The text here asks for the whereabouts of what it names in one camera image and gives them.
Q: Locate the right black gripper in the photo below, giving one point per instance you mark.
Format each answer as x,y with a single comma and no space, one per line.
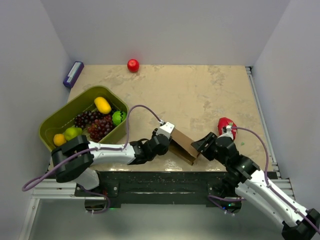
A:
200,145

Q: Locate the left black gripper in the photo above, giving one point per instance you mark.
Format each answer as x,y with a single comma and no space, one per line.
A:
154,133

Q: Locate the brown cardboard box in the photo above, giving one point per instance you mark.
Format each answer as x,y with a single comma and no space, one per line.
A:
181,146

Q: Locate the olive green plastic bin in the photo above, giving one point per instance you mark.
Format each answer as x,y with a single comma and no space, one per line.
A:
63,118

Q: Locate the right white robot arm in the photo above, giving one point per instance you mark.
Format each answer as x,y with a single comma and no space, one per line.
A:
246,181

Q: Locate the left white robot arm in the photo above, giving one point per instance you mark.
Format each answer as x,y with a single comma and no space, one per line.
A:
73,159

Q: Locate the purple rectangular box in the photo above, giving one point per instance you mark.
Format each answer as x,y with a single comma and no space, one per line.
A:
73,74

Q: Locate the red dragon fruit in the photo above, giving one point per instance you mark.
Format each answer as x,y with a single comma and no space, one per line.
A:
224,121

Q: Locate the green striped toy fruit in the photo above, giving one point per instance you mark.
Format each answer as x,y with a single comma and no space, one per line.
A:
118,117

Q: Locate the red grape bunch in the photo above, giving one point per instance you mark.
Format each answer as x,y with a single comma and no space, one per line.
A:
100,128

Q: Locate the yellow mango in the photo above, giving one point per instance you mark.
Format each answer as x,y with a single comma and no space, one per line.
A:
102,105

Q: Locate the purple grape bunch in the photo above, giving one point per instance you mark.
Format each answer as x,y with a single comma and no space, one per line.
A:
86,118

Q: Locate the red apple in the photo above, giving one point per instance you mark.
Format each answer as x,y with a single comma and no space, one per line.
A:
133,65

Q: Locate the green pear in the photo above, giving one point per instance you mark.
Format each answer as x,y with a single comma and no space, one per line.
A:
72,132

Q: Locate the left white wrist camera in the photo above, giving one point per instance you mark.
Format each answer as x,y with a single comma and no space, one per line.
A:
166,129

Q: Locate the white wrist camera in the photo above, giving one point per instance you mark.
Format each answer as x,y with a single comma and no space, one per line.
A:
166,129
226,131

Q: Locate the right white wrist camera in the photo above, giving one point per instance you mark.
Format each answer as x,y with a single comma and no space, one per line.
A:
226,131

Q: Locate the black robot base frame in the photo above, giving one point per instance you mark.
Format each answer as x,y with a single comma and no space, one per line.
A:
166,188

